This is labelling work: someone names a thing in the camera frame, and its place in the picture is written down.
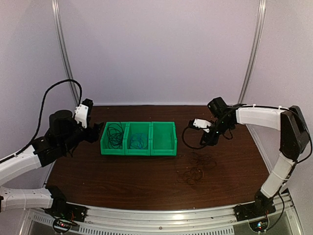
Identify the aluminium frame post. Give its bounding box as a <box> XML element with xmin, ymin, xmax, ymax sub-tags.
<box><xmin>238</xmin><ymin>0</ymin><xmax>267</xmax><ymax>103</ymax></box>
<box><xmin>50</xmin><ymin>0</ymin><xmax>79</xmax><ymax>108</ymax></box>

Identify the left aluminium frame post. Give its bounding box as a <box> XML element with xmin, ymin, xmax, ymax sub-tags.
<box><xmin>50</xmin><ymin>0</ymin><xmax>79</xmax><ymax>108</ymax></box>

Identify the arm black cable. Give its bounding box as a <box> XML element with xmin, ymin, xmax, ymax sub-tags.
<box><xmin>182</xmin><ymin>126</ymin><xmax>208</xmax><ymax>149</ymax></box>
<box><xmin>14</xmin><ymin>79</ymin><xmax>83</xmax><ymax>155</ymax></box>

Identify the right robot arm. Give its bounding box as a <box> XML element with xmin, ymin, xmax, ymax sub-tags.
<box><xmin>191</xmin><ymin>97</ymin><xmax>312</xmax><ymax>216</ymax></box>

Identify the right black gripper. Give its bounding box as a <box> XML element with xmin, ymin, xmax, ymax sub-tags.
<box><xmin>201</xmin><ymin>118</ymin><xmax>233</xmax><ymax>145</ymax></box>

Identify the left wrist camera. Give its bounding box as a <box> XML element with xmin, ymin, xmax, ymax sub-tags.
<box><xmin>74</xmin><ymin>98</ymin><xmax>93</xmax><ymax>128</ymax></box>

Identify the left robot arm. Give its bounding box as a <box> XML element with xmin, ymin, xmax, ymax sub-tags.
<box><xmin>0</xmin><ymin>110</ymin><xmax>104</xmax><ymax>217</ymax></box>

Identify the right aluminium frame post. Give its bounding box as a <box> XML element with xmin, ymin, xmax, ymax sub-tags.
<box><xmin>238</xmin><ymin>0</ymin><xmax>267</xmax><ymax>103</ymax></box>

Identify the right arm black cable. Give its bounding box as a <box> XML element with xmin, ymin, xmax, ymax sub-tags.
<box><xmin>182</xmin><ymin>126</ymin><xmax>208</xmax><ymax>149</ymax></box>

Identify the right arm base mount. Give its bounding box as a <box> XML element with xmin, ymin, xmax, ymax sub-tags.
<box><xmin>233</xmin><ymin>202</ymin><xmax>276</xmax><ymax>233</ymax></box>

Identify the light blue cable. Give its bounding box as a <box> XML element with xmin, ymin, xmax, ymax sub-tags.
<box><xmin>129</xmin><ymin>133</ymin><xmax>149</xmax><ymax>150</ymax></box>

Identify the front aluminium rail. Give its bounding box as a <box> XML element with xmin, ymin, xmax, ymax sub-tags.
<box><xmin>24</xmin><ymin>200</ymin><xmax>301</xmax><ymax>235</ymax></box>

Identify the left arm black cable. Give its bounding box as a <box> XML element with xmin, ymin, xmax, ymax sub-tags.
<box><xmin>14</xmin><ymin>79</ymin><xmax>83</xmax><ymax>155</ymax></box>

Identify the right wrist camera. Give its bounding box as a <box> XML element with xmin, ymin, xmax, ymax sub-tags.
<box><xmin>188</xmin><ymin>118</ymin><xmax>212</xmax><ymax>133</ymax></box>

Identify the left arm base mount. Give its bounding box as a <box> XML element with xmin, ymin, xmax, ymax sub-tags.
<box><xmin>44</xmin><ymin>203</ymin><xmax>88</xmax><ymax>234</ymax></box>

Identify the middle green bin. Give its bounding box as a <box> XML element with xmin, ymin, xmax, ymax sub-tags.
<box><xmin>125</xmin><ymin>122</ymin><xmax>152</xmax><ymax>156</ymax></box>

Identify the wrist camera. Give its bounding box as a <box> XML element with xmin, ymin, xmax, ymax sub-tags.
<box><xmin>74</xmin><ymin>98</ymin><xmax>93</xmax><ymax>128</ymax></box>
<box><xmin>188</xmin><ymin>118</ymin><xmax>212</xmax><ymax>133</ymax></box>

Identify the brown cable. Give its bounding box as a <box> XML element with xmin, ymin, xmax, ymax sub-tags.
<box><xmin>190</xmin><ymin>152</ymin><xmax>217</xmax><ymax>169</ymax></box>
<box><xmin>177</xmin><ymin>166</ymin><xmax>205</xmax><ymax>186</ymax></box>

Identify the dark blue cable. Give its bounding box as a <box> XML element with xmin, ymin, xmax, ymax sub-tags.
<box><xmin>107</xmin><ymin>122</ymin><xmax>124</xmax><ymax>149</ymax></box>

